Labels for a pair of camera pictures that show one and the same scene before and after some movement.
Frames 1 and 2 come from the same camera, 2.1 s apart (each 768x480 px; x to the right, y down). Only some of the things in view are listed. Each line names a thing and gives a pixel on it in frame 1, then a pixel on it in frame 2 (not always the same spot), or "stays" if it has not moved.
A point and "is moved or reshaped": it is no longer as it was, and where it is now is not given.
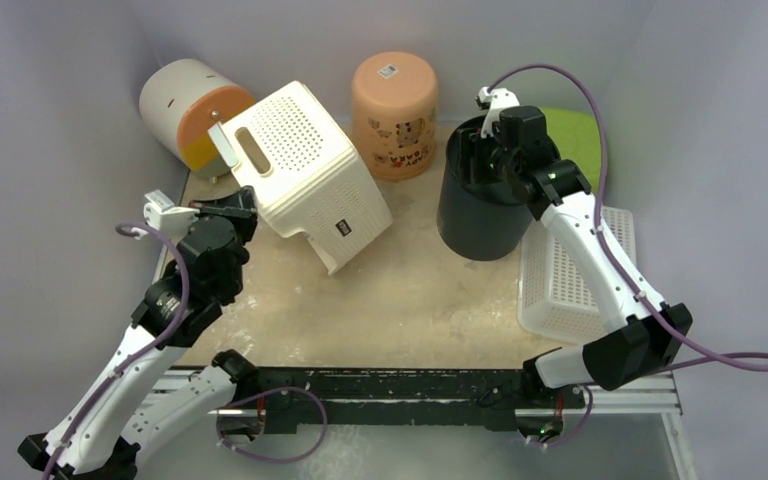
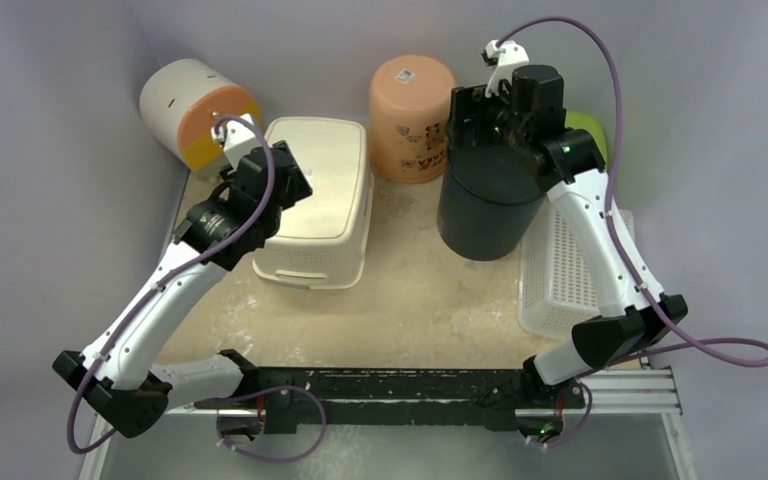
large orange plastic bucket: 394,97 is moved or reshaped
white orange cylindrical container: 180,101 stays
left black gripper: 246,206 -> 297,190
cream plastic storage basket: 307,181 is moved or reshaped
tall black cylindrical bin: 478,221 stays
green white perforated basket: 558,298 stays
